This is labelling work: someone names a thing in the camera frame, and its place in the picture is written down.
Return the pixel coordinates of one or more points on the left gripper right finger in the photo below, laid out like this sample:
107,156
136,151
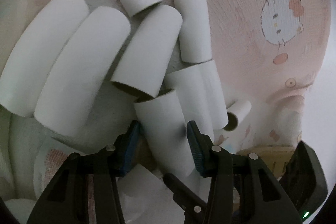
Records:
243,189

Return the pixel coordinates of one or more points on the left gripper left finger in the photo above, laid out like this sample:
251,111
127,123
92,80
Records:
65,199

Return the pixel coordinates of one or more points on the pink Hello Kitty bedsheet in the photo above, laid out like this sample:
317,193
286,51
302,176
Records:
266,51

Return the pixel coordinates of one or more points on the brown cardboard box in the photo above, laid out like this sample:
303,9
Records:
275,157

